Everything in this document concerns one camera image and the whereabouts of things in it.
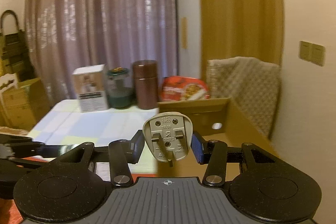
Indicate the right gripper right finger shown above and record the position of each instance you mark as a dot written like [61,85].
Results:
[213,154]

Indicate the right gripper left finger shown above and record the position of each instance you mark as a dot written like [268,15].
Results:
[122,153]

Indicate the grey UK plug adapter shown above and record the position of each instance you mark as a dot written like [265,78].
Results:
[168,135]

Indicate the open cardboard box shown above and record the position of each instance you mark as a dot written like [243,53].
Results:
[219,119]

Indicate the checkered pastel tablecloth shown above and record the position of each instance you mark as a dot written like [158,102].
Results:
[66,124]

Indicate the green glass jar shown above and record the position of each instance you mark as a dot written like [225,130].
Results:
[119,95]

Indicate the red instant rice bowl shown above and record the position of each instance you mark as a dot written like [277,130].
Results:
[178,88]

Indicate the white product box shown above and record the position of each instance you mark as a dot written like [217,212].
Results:
[90,86]

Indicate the cardboard boxes on floor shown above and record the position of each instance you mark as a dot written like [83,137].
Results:
[24,103]

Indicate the brown cylindrical canister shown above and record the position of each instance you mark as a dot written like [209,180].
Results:
[146,83]

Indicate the black folding step ladder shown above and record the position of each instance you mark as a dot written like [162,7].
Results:
[15,52]

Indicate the mauve curtain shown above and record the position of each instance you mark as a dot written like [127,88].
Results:
[64,35]

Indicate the wooden door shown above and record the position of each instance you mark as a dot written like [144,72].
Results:
[247,28]

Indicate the wall socket panel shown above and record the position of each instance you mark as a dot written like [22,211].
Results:
[313,53]

